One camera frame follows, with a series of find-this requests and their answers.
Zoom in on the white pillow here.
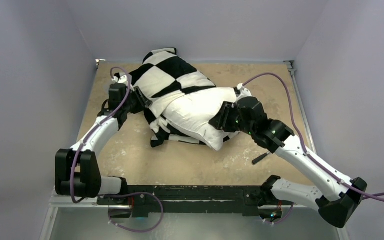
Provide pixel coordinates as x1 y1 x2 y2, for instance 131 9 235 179
162 87 239 151

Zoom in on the black white checkered pillowcase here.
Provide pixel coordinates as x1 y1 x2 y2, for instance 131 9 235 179
129 48 223 148

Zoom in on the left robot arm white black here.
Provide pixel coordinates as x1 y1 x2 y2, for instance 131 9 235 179
55 83 152 205

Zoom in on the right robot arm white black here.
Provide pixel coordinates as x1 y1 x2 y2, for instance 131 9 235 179
209 97 368 229

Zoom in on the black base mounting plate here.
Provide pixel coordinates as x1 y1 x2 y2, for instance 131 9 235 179
97 185 291 221

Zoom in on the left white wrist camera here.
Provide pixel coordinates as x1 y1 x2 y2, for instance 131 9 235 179
110 73 132 90

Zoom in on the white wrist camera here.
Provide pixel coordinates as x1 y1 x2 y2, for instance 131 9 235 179
110 73 132 90
233 83 252 102

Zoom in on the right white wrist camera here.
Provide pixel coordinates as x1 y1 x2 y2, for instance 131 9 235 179
233 83 252 102

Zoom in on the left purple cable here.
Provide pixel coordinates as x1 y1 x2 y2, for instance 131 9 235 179
70 66 133 205

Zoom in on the black handled hammer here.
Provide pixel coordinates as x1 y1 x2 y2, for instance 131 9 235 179
251 151 271 166

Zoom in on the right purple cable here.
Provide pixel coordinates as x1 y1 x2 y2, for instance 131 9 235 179
241 72 384 204

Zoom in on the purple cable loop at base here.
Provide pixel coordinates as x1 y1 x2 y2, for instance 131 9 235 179
107 192 164 234

